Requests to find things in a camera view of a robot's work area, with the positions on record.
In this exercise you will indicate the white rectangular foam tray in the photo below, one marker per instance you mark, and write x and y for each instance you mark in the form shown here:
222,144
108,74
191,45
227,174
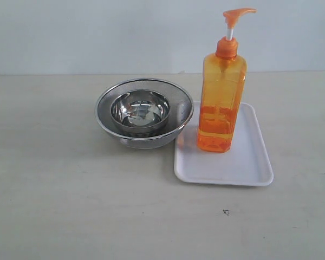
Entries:
246,163

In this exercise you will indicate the steel mesh colander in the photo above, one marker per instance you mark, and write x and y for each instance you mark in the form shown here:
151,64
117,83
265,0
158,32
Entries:
182,108

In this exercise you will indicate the small stainless steel bowl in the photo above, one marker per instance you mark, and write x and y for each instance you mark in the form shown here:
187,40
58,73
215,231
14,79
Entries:
140,111

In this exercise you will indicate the orange pump soap bottle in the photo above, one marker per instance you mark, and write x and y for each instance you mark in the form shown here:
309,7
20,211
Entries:
224,73

